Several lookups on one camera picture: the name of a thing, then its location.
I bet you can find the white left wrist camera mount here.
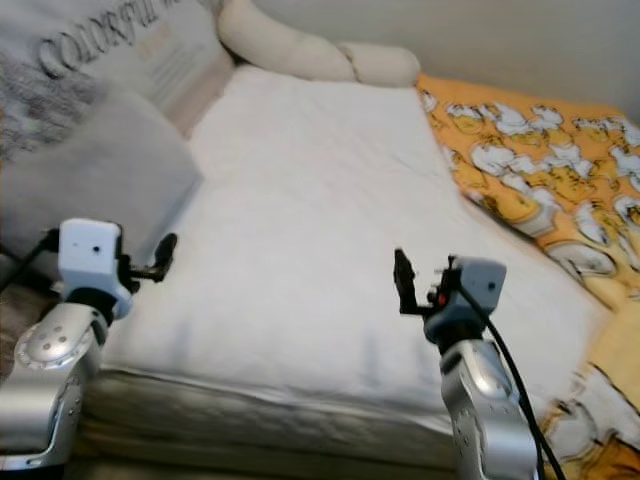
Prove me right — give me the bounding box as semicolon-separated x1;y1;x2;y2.
58;217;133;319

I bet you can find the grey pillow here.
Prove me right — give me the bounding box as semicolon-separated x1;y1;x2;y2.
0;82;203;291

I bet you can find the beige bolster pillow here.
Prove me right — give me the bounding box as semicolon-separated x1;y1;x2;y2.
217;0;422;89

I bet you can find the orange duck print blanket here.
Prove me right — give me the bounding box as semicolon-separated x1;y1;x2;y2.
417;72;640;480

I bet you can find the white mattress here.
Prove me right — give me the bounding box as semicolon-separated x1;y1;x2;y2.
105;64;623;441

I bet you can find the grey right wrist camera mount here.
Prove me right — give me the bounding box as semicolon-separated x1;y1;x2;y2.
424;256;509;346

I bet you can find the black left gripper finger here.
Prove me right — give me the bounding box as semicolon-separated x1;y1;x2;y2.
154;232;180;283

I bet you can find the grey patterned bed base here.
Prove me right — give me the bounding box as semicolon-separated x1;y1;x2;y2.
0;285;459;477

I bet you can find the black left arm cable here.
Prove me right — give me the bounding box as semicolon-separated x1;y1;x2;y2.
0;228;61;295

